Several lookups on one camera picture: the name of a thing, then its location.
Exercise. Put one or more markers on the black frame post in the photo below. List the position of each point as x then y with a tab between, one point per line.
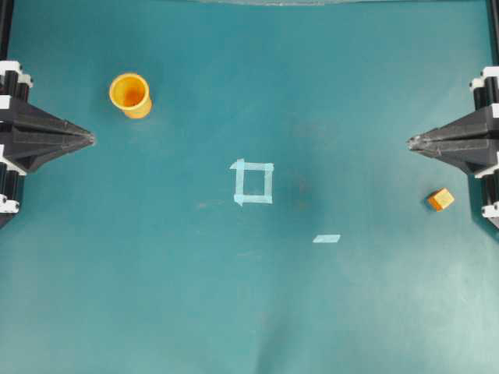
493	22
6	13

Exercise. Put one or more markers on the black frame post right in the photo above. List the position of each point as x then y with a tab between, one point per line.
493	22

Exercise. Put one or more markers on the orange wooden block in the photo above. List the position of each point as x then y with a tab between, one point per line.
440	199

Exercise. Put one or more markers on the light blue tape square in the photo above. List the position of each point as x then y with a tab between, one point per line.
253	182

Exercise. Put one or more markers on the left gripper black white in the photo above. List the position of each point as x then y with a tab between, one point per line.
29	157

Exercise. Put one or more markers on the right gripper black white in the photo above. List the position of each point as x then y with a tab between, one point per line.
470	143

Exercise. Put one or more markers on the yellow plastic cup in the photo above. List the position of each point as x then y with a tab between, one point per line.
130	93

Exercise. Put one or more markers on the black frame post left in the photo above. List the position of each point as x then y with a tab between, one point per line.
6	13

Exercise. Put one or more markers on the light blue tape strip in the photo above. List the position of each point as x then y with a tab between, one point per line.
325	239

